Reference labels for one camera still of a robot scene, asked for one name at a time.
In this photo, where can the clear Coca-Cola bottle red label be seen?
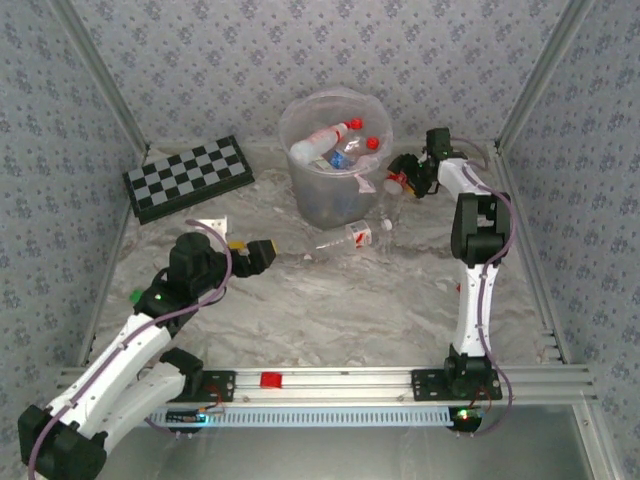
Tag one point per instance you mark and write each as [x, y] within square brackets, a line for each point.
[392, 186]

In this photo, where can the clear bottle red cap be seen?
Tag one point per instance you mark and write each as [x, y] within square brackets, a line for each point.
[372, 143]

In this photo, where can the white soy milk bottle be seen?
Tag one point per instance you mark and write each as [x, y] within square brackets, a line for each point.
[305, 150]

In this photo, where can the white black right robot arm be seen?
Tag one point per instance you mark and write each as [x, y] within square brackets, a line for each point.
[475, 310]

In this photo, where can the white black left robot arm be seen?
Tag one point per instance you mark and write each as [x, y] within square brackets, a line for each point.
[120, 350]

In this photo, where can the translucent grey plastic bin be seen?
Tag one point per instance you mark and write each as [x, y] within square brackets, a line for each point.
[325, 200]

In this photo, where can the clear bottle white cap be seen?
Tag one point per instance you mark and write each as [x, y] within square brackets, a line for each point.
[385, 225]

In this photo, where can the small green object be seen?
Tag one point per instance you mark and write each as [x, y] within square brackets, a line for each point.
[135, 296]

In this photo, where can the clear bottle red white label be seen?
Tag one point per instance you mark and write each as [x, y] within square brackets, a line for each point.
[361, 233]

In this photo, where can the black grey chessboard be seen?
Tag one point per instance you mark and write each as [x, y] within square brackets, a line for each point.
[190, 175]

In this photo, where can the red block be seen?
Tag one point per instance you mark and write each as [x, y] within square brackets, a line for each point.
[272, 380]

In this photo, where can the small circuit board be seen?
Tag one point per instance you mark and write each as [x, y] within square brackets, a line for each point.
[185, 416]
[465, 417]

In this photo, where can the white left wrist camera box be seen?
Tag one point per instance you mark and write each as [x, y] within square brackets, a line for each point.
[215, 226]

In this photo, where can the aluminium side frame rail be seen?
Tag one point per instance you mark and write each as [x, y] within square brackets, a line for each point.
[555, 345]
[112, 260]

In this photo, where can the aluminium diagonal frame post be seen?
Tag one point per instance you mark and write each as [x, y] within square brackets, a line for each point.
[104, 75]
[540, 75]

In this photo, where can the aluminium front rail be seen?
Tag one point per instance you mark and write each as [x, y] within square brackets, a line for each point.
[350, 385]

